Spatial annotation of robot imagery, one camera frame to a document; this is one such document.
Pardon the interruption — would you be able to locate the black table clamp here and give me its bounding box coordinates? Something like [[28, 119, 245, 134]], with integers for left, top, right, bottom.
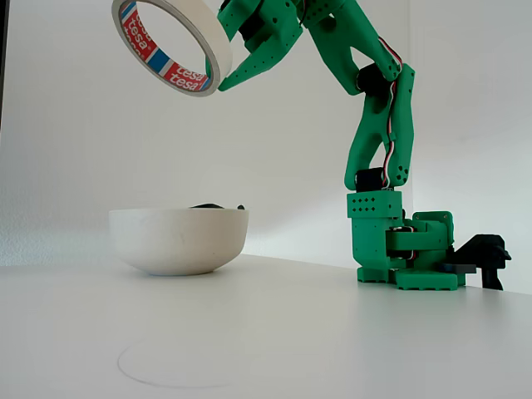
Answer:
[[440, 234, 513, 291]]

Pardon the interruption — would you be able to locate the white tape roll red print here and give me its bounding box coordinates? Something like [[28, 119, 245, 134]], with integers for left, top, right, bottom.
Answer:
[[111, 0, 234, 99]]

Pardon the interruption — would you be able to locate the black crumpled cloth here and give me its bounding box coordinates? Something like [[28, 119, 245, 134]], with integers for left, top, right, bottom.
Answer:
[[189, 202, 247, 211]]

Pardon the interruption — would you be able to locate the white round bowl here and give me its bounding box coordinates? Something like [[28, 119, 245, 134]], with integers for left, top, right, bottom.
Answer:
[[108, 207, 250, 278]]

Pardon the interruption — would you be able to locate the white red black servo cable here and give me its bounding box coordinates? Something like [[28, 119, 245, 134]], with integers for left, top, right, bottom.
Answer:
[[376, 36, 403, 192]]

